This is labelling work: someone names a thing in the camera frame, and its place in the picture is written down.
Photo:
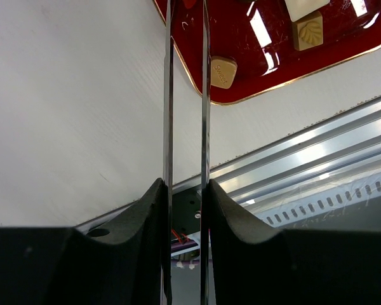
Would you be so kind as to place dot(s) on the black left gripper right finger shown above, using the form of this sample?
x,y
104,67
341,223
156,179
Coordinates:
x,y
254,263

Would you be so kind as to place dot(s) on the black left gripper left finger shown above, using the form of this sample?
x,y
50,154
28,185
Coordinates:
x,y
124,261

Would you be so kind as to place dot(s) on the metal tongs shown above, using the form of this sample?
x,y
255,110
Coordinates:
x,y
175,133

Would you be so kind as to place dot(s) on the tan Sweet square chocolate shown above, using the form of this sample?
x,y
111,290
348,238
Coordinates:
x,y
223,72

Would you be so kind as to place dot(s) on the tan leaf square chocolate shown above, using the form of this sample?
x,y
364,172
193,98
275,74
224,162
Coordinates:
x,y
308,31

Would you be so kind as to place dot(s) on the white square chocolate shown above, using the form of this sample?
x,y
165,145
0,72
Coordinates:
x,y
297,9

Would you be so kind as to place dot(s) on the red tray with gold rim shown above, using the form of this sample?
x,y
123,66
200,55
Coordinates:
x,y
258,37

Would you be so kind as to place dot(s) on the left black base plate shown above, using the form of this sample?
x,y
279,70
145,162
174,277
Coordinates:
x,y
186,215

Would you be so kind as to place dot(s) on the perforated cable duct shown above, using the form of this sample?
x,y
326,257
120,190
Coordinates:
x,y
363,189

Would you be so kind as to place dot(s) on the aluminium front rail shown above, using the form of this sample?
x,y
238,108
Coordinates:
x,y
331,153

